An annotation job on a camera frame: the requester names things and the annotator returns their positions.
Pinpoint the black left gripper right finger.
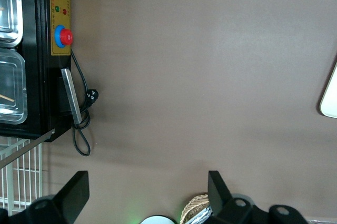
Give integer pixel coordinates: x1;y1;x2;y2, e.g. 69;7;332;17
207;170;309;224

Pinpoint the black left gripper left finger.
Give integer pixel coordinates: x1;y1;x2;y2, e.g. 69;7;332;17
7;170;90;224

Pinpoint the cream plastic tray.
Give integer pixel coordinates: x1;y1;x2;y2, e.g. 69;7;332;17
319;55;337;119

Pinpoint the aluminium foil container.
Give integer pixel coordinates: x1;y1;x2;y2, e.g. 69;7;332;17
188;206;213;224

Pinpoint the oval wicker basket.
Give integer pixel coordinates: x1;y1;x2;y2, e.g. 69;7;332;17
180;194;211;224

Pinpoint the black food warmer appliance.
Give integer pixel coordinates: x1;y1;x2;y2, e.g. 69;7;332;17
0;0;73;142

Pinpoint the stainless steel pan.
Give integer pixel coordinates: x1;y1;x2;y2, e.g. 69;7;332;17
0;0;24;48
0;49;28;125

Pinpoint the red and blue knob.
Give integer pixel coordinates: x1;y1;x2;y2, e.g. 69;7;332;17
54;25;74;49

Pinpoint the white wire basket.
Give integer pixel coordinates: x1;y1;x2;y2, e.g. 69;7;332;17
0;137;49;217

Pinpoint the steel appliance handle bar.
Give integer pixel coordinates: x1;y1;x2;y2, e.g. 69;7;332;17
61;68;82;125

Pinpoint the black power cable with plug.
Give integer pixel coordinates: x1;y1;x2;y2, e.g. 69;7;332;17
70;49;100;156

